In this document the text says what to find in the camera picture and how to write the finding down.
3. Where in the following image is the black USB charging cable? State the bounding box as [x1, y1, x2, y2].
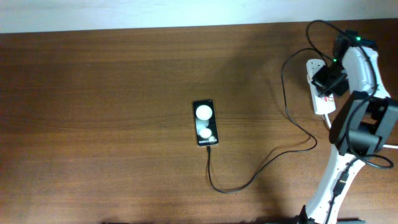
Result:
[206, 47, 327, 194]

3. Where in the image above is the black smartphone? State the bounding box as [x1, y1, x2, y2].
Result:
[192, 100, 219, 146]

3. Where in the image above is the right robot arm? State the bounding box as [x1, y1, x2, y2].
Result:
[298, 30, 397, 223]

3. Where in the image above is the white power strip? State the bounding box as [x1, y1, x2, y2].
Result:
[309, 83, 336, 115]

